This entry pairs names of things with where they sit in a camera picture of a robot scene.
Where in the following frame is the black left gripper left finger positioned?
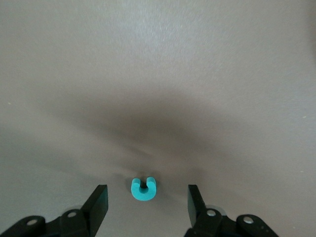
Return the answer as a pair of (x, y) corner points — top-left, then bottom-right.
(0, 184), (109, 237)

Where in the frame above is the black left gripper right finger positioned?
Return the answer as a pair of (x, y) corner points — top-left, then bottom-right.
(185, 184), (281, 237)

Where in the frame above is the teal foam letter c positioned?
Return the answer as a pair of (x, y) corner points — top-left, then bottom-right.
(130, 176), (158, 201)

